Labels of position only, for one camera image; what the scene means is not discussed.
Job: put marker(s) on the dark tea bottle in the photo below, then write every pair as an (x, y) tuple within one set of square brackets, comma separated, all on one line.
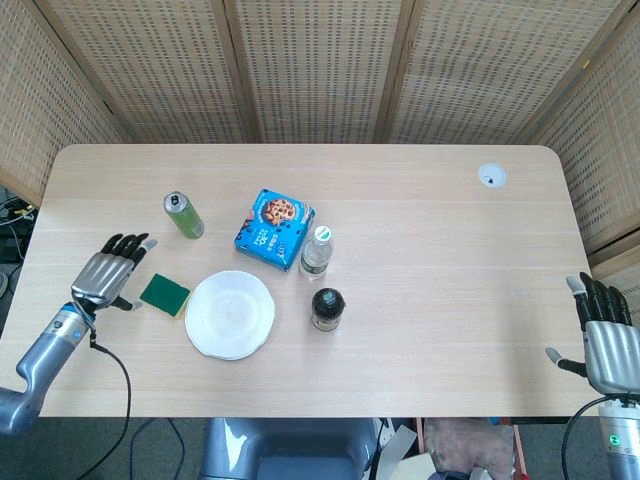
[(327, 310)]

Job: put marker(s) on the clear plastic water bottle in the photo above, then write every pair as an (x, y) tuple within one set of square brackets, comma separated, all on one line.
[(315, 257)]

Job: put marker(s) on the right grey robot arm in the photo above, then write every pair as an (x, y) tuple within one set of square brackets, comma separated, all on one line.
[(622, 440)]

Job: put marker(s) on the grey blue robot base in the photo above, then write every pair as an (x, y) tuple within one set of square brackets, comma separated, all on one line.
[(290, 450)]

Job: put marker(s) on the woven bamboo screen panel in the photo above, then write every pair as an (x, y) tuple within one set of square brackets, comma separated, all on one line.
[(30, 125), (631, 275), (600, 150), (500, 75), (150, 75), (320, 75)]

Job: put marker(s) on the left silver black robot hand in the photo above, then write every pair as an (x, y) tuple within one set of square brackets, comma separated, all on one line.
[(102, 277)]

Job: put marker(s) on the pink plastic bag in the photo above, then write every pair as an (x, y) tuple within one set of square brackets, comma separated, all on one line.
[(470, 445)]

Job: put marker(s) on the white round plate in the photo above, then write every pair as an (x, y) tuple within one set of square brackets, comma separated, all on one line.
[(230, 315)]

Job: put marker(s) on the blue cookie box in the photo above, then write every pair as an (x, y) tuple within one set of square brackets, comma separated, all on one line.
[(272, 230)]

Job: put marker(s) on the green drink can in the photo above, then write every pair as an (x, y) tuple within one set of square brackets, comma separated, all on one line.
[(186, 217)]

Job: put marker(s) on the white power strip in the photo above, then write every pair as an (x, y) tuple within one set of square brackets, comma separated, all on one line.
[(384, 431)]

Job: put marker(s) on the green yellow sponge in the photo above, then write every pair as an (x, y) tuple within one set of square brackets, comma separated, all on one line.
[(162, 292)]

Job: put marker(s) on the white cardboard piece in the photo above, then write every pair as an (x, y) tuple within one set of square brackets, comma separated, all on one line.
[(400, 450)]

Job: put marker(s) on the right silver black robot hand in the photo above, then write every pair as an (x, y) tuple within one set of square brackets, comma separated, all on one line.
[(612, 357)]

